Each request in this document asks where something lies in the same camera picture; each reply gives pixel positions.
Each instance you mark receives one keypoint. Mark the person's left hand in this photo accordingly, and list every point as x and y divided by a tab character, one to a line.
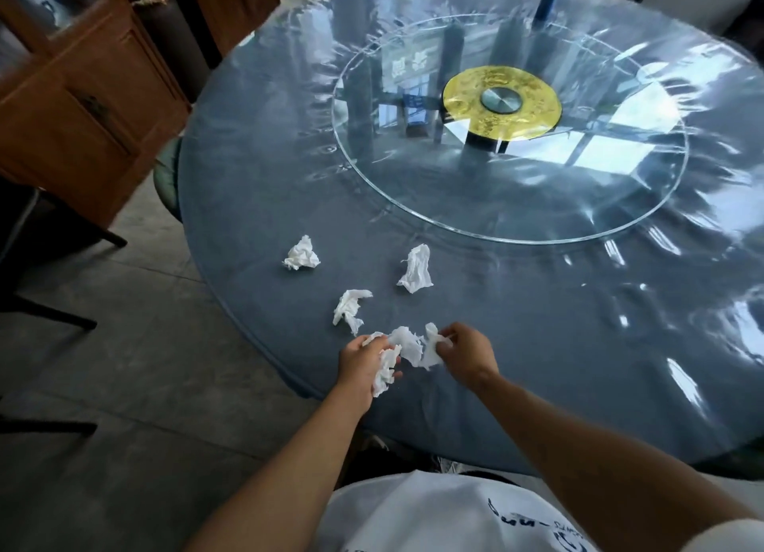
357	366

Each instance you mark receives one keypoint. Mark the person's right hand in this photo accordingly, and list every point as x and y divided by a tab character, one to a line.
471	355

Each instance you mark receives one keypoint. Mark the person's left fingers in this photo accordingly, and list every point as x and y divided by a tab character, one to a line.
388	360

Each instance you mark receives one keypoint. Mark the person's right fingers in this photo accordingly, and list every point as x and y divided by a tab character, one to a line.
449	338

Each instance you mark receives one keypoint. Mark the white tissue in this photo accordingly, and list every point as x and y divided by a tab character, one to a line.
349	310
301	254
413	346
416	269
385	378

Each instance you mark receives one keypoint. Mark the person's right forearm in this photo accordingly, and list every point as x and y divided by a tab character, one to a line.
597	450

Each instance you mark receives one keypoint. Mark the person's left forearm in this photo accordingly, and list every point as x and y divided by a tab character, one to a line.
286	480

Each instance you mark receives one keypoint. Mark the clear plastic table cover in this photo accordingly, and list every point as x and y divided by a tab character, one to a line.
597	307

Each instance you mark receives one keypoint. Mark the blue tablecloth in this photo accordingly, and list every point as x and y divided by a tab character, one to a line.
250	283

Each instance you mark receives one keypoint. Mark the white printed t-shirt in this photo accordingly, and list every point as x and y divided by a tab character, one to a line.
430	516

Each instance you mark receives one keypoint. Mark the round glass turntable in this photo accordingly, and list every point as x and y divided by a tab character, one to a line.
537	199

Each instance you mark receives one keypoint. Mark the gold turntable base disc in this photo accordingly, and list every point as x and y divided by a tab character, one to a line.
537	116

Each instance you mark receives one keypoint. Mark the black metal stand legs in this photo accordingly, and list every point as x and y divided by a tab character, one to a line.
36	313

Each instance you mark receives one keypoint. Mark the dark chair back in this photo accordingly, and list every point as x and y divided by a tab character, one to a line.
173	50

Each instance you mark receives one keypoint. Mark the brown wooden door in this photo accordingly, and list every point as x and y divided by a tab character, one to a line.
233	9

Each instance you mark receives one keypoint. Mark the brown wooden cabinet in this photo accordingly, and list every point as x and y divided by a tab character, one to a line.
77	122

